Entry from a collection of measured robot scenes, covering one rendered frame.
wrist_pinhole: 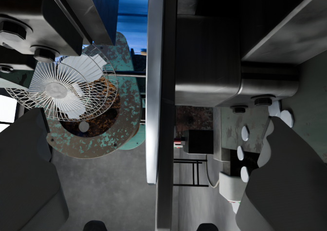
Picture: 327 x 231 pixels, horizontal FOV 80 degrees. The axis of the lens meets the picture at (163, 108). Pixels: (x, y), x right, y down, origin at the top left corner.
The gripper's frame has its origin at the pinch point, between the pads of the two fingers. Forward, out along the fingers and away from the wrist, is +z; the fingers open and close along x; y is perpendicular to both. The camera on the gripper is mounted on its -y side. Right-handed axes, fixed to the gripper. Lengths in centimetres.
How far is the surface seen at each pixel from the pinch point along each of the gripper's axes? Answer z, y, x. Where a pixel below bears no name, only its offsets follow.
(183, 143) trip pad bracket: 31.1, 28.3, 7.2
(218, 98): 7.9, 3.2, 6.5
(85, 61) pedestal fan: 84, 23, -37
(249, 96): 6.9, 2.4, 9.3
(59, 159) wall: 477, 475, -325
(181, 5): 18.2, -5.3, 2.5
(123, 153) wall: 494, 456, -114
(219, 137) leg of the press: 24.2, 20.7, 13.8
